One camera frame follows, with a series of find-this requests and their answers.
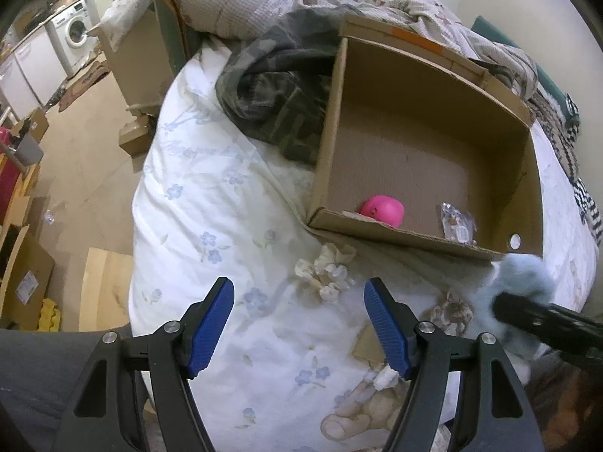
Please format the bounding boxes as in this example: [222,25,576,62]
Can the light blue plush toy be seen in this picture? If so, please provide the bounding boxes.
[473,252,557,378]

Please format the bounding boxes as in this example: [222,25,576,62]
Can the clear plastic packet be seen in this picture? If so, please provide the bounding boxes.
[439,202,477,245]

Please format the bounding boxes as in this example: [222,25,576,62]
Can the pink ball toy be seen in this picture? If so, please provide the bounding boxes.
[359,195,405,229]

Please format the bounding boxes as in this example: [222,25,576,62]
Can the cream lace scrunchie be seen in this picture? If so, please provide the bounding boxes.
[294,243,357,303]

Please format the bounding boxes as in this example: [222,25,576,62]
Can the flat cardboard sheet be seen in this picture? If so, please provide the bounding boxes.
[78,247,134,331]

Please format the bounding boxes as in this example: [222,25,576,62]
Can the cardboard box with label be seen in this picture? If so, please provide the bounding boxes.
[1,224,54,331]

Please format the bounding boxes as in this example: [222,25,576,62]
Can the black white striped knit blanket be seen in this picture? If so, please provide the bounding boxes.
[527,86,602,245]

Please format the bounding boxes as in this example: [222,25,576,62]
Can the white floral duvet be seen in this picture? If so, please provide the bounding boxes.
[129,37,599,451]

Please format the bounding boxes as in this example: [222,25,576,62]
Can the open cardboard box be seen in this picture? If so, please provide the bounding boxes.
[307,15,544,260]

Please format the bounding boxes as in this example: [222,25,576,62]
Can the red pink storage bin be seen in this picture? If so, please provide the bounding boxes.
[0,127,23,223]

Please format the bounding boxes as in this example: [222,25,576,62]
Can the grey small bin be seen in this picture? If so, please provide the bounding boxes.
[14,133,44,166]

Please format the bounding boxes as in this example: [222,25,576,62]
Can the teal pillow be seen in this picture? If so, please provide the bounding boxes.
[470,14,566,115]

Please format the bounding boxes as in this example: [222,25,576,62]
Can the white kitchen cabinets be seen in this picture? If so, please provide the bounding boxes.
[1,26,66,119]

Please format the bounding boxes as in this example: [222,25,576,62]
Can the cardboard bedside box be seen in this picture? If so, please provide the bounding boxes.
[91,9,174,157]

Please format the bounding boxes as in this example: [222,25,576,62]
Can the dark green camouflage garment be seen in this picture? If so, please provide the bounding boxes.
[216,5,357,165]

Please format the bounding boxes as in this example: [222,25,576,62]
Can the white washing machine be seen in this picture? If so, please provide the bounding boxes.
[45,0,98,78]

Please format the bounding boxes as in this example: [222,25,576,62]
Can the beige patterned crumpled blanket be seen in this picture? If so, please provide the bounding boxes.
[100,0,539,100]

